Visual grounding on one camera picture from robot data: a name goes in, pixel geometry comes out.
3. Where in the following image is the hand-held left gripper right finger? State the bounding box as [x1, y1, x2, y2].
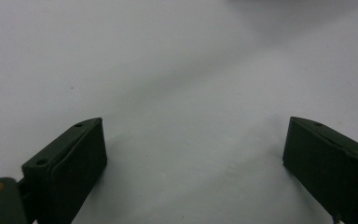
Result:
[282, 116, 358, 224]

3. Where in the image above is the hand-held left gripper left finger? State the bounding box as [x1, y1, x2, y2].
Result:
[21, 117, 108, 224]

